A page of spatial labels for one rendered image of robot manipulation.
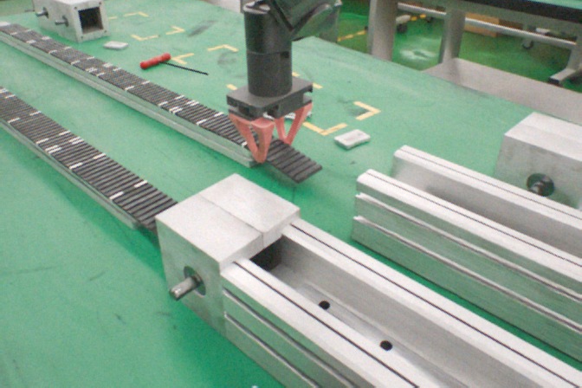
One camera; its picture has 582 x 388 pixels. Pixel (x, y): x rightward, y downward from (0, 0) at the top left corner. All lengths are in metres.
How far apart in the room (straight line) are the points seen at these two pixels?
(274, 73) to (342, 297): 0.29
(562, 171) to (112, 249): 0.51
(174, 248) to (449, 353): 0.24
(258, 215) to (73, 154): 0.35
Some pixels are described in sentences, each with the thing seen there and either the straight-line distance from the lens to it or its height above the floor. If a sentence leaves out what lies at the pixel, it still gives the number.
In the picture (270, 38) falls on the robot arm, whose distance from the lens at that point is 0.59.
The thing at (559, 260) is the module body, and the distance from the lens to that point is 0.47.
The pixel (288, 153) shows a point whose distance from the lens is 0.68.
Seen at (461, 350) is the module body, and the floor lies 0.85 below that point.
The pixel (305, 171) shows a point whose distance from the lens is 0.65.
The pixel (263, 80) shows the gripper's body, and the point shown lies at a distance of 0.61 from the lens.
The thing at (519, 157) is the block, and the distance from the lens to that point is 0.64.
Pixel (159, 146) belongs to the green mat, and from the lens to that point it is 0.77.
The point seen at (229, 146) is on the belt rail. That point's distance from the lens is 0.71.
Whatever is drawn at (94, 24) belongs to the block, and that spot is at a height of 0.81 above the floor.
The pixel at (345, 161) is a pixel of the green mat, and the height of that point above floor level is 0.78.
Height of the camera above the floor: 1.14
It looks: 32 degrees down
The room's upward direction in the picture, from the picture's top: straight up
